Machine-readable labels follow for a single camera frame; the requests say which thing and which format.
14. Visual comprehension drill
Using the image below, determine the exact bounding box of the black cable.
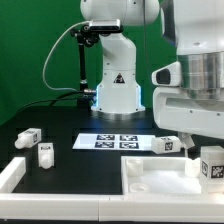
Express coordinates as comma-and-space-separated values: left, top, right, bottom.
18, 90, 88, 115

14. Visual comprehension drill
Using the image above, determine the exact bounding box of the white square table top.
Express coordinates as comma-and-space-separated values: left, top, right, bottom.
121, 156, 201, 195

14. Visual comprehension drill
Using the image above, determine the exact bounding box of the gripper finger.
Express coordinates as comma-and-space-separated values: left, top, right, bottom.
178, 132, 195, 156

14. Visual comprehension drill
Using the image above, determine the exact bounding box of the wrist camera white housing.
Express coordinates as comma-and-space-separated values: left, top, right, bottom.
152, 61, 182, 87

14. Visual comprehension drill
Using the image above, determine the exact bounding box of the white sheet with tags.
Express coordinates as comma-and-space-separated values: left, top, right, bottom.
73, 133, 154, 151

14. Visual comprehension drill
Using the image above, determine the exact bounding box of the grey camera cable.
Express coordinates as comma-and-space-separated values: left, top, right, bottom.
42, 20, 91, 92

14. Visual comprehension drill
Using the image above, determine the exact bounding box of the white U-shaped fence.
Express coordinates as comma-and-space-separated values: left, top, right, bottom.
0, 157, 224, 224

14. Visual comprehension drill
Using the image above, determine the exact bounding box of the grey camera on stand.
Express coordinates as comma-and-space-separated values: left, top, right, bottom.
89, 19, 121, 33

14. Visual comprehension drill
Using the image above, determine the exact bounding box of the black camera stand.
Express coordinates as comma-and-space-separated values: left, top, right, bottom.
70, 25, 99, 109

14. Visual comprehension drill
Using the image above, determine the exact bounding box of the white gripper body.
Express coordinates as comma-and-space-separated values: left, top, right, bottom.
153, 88, 224, 139

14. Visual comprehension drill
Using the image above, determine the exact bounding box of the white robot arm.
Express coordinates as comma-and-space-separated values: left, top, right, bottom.
80, 0, 224, 145

